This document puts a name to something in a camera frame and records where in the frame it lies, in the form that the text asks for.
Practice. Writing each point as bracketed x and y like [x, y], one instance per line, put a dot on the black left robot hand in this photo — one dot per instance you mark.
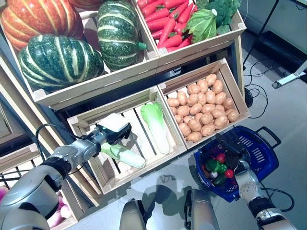
[115, 127]

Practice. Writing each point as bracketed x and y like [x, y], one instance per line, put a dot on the napa cabbage toy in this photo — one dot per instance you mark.
[156, 124]
[129, 158]

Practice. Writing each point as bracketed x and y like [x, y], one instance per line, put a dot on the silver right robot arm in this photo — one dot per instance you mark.
[249, 187]

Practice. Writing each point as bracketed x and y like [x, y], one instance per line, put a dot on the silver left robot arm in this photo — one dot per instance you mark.
[76, 148]

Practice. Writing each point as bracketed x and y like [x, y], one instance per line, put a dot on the blue plastic shopping basket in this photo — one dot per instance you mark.
[261, 148]

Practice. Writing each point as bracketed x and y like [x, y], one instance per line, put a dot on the wooden slatted crate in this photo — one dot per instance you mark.
[115, 105]

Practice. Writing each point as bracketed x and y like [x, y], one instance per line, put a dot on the large wooden pumpkin crate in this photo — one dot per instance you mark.
[96, 83]

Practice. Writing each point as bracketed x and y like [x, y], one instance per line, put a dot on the tan toy potato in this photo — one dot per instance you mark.
[211, 80]
[202, 86]
[217, 87]
[233, 115]
[208, 129]
[184, 129]
[194, 136]
[181, 98]
[193, 89]
[221, 122]
[173, 102]

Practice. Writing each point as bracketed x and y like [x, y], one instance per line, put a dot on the dark green striped pumpkin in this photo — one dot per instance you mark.
[60, 62]

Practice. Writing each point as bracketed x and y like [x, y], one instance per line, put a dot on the silver left robot leg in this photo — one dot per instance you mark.
[133, 215]

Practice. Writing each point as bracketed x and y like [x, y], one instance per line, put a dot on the silver robot leg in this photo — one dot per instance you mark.
[202, 210]
[133, 215]

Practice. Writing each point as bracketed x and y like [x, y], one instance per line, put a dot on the green striped pumpkin with stem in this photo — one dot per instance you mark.
[117, 36]

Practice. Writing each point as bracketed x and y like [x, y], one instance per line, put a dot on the wooden potato crate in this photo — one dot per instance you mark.
[192, 74]

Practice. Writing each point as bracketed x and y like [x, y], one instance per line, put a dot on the purple toy onion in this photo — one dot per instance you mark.
[55, 219]
[65, 208]

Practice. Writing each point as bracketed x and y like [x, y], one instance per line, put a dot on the wooden onion crate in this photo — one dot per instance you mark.
[19, 157]

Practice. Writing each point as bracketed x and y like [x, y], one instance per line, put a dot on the red plastic carrot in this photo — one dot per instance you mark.
[153, 8]
[157, 15]
[185, 13]
[169, 41]
[159, 23]
[176, 4]
[166, 31]

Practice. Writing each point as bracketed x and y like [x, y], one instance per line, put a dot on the bumpy green toy vegetable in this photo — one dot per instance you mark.
[212, 165]

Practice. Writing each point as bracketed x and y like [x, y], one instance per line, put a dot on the small white toy vegetable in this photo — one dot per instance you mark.
[213, 175]

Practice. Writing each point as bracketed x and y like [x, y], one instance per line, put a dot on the small red toy vegetable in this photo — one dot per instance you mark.
[220, 157]

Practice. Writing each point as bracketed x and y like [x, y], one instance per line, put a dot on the green bell pepper toy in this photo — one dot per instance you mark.
[220, 179]
[222, 168]

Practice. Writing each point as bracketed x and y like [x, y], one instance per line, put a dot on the wooden carrot crate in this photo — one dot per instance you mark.
[199, 48]

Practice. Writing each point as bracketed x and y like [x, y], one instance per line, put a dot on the silver right robot leg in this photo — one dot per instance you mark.
[202, 210]

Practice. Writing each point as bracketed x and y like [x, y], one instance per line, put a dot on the red tomato toy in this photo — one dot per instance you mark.
[229, 173]

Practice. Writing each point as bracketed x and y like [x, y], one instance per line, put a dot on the orange striped pumpkin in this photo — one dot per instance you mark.
[40, 21]
[86, 3]

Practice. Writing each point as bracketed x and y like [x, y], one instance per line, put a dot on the light green leafy cabbage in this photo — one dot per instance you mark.
[204, 26]

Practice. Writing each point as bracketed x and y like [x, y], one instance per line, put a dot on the black round floor base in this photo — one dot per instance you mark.
[249, 98]

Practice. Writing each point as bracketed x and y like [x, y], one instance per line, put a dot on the dark green broccoli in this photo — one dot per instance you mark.
[225, 12]

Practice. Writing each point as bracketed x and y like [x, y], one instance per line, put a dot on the black tripod stand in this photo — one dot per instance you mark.
[260, 36]

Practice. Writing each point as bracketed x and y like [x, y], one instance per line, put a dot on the white office desk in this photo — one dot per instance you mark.
[291, 77]

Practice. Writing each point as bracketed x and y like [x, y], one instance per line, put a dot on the wooden display shelf frame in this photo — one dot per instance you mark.
[239, 67]

